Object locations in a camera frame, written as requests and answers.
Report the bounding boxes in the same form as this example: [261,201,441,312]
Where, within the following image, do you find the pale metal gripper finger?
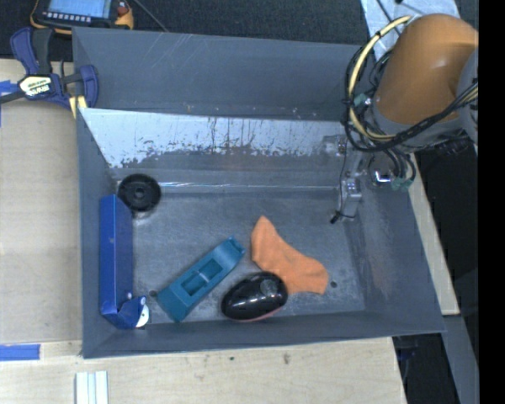
[339,178,364,221]
[322,135,348,157]

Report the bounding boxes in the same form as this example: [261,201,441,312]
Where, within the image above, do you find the orange cloth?
[249,215,330,296]

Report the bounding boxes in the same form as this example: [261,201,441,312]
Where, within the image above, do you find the grey metal bin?
[70,26,448,360]

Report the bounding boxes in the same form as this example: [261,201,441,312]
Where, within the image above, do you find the black computer mouse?
[220,270,290,323]

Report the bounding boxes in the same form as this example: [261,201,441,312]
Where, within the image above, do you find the teal plastic box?
[156,235,247,324]

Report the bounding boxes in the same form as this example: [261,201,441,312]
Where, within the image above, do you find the black round ribbed disc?
[117,173,162,213]

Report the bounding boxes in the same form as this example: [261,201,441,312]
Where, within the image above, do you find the long blue cardboard box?
[98,194,150,331]

